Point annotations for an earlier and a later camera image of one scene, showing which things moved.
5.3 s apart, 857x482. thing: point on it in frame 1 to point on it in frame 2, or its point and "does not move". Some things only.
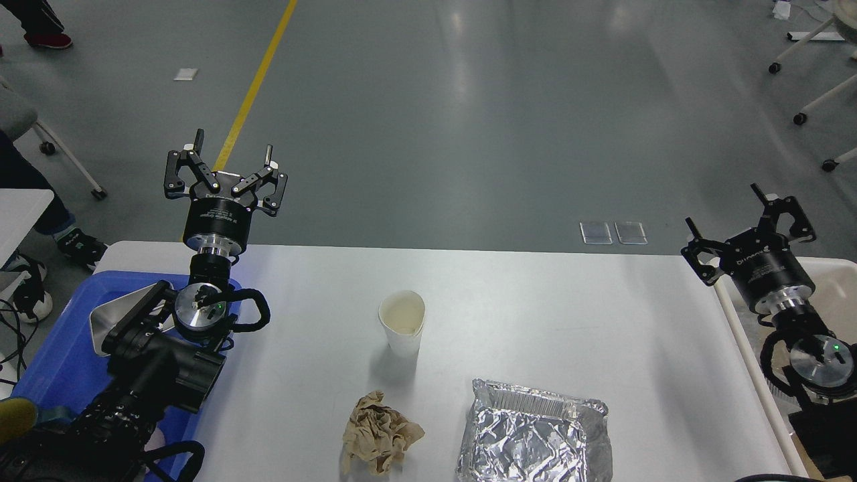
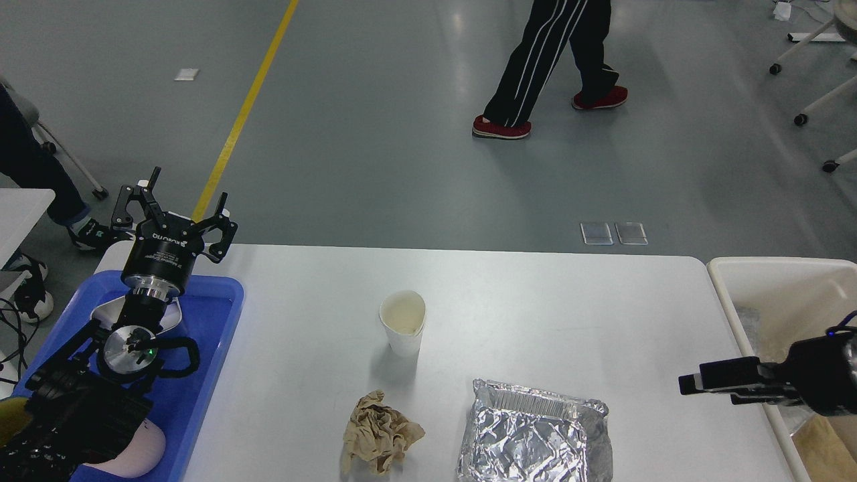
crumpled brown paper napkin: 377,435 does not move
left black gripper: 219,218 to 161,260
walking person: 41,24 to 551,25
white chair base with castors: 845,20 does not move
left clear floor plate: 596,233 does not move
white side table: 20,210 does not move
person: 17,171 to 23,161
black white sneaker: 82,247 to 90,235
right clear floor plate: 631,232 does not move
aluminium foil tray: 517,434 does not move
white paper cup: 402,313 does not move
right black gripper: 770,274 to 823,372
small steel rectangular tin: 104,318 does not move
